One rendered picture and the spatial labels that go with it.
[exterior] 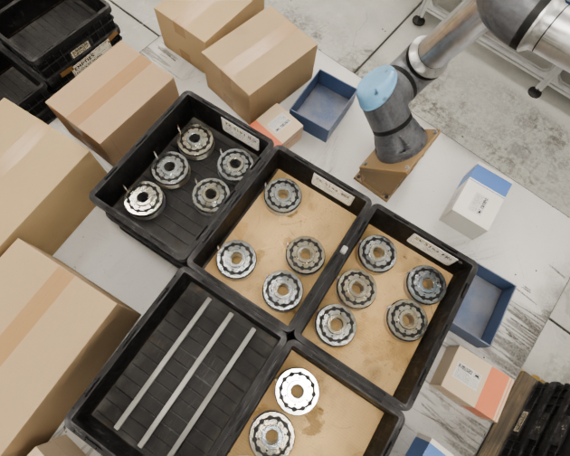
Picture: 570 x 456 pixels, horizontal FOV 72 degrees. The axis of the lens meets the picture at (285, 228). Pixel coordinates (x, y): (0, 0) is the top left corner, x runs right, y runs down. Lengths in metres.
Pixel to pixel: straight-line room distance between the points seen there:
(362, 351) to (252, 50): 0.95
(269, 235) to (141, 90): 0.58
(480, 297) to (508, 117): 1.56
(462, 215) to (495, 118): 1.42
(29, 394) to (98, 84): 0.84
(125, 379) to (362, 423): 0.57
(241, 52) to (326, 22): 1.46
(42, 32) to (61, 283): 1.32
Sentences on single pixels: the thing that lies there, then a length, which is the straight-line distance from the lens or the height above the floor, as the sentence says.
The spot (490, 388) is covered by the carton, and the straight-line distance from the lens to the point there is 1.21.
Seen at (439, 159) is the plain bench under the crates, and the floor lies 0.70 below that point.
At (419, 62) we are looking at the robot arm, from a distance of 1.14.
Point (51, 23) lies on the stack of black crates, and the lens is 2.15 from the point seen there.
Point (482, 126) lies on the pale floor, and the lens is 2.56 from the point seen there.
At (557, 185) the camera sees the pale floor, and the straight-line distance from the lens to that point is 2.60.
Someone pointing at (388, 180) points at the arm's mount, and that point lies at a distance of 1.21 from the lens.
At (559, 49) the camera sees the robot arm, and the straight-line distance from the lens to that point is 0.79.
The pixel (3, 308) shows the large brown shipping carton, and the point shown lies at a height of 0.90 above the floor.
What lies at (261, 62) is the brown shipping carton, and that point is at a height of 0.86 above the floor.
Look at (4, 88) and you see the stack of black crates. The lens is 2.16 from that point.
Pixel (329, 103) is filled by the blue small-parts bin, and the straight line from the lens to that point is 1.44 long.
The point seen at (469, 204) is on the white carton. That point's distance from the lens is 1.29.
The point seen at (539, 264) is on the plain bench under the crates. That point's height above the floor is 0.70.
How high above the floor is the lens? 1.83
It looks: 70 degrees down
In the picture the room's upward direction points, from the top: 10 degrees clockwise
